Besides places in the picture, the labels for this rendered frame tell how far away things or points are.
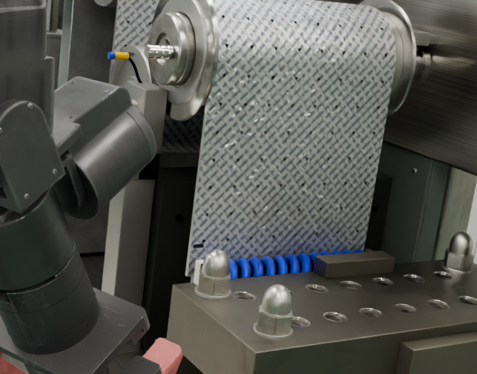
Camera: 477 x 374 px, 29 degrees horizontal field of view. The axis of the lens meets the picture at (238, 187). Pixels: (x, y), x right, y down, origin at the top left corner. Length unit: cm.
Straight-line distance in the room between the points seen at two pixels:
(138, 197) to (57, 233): 49
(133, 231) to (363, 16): 35
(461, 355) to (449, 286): 13
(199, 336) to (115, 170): 37
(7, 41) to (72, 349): 20
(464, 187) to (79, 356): 91
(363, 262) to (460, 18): 31
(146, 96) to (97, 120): 44
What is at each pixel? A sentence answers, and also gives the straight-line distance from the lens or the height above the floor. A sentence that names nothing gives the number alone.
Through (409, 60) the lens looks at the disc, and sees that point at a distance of 107.
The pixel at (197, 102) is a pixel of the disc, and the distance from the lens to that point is 95.
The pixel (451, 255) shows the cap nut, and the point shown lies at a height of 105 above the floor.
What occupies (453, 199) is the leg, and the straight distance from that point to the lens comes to 138.
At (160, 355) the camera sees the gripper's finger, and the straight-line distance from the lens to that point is 59.
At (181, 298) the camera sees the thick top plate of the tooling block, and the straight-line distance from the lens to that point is 92.
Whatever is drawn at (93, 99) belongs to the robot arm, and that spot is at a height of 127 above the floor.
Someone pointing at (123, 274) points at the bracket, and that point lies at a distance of 105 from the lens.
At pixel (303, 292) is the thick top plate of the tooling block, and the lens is 96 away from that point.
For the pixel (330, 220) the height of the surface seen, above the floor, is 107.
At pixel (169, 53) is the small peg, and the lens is 95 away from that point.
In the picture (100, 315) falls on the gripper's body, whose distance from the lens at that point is 59.
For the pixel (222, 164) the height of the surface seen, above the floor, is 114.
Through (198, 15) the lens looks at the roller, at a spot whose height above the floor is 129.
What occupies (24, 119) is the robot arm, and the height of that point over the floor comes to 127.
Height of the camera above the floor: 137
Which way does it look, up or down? 15 degrees down
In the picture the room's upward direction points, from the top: 7 degrees clockwise
